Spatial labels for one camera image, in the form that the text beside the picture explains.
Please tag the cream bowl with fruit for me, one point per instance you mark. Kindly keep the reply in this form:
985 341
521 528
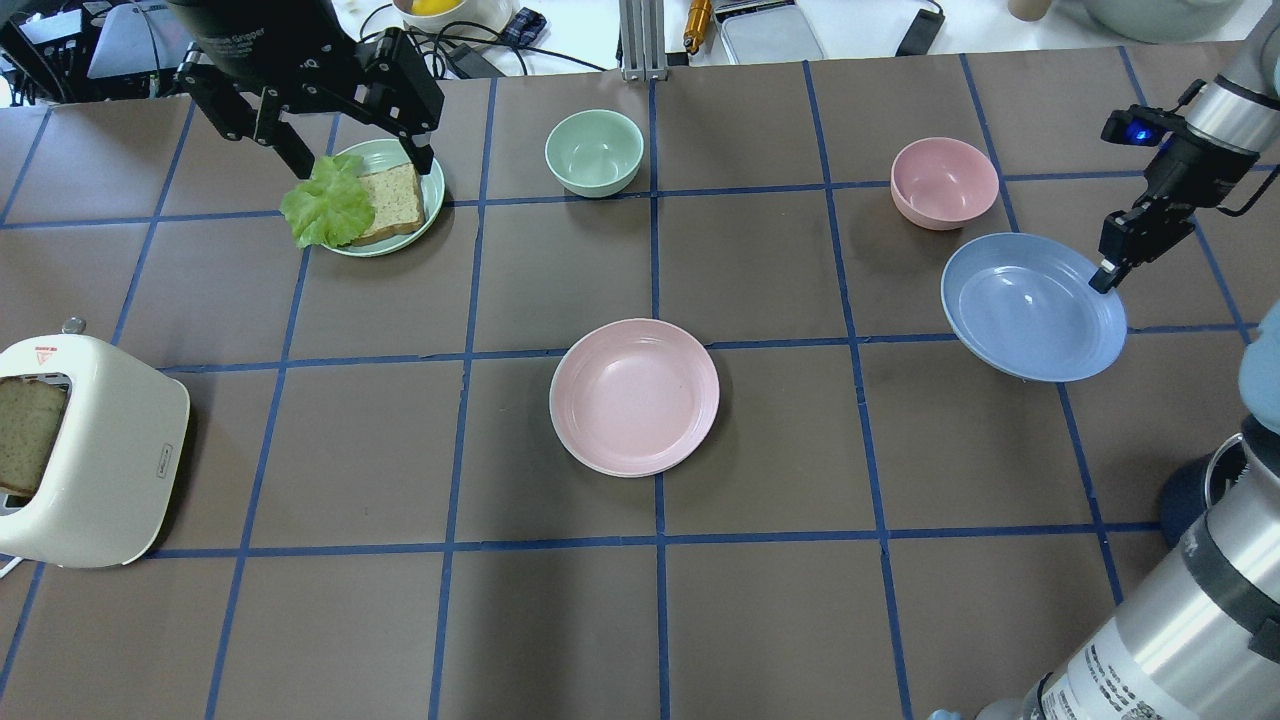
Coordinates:
462 16

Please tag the green lettuce leaf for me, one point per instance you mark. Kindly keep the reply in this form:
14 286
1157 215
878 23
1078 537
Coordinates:
331 208

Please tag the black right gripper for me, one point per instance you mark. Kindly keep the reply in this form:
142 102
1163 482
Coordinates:
1190 172

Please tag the brown bread slice on plate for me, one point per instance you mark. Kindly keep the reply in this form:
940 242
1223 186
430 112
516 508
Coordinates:
395 198

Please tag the pink bowl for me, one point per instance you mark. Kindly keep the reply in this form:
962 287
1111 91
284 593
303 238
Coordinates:
942 184

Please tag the green bowl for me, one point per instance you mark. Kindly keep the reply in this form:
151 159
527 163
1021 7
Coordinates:
595 153

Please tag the black power adapter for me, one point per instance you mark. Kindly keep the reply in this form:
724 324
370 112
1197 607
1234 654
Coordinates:
923 30

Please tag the white toaster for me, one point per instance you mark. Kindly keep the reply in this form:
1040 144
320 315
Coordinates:
109 473

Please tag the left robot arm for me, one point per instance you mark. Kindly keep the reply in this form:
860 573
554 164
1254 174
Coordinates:
256 14

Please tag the aluminium frame post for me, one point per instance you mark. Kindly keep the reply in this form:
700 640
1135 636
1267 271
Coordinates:
643 41

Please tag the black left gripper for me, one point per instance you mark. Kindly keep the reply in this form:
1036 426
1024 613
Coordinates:
262 38

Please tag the toast slice in toaster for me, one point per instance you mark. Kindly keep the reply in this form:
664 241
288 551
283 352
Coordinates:
31 413

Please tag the pink plate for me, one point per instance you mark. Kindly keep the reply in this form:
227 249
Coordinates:
634 398

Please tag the blue plate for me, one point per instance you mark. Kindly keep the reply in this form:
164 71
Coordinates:
1023 304

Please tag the navy blue saucepan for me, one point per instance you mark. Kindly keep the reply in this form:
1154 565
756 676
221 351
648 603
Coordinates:
1197 486

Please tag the green plate with food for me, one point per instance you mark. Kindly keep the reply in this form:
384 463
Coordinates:
384 154

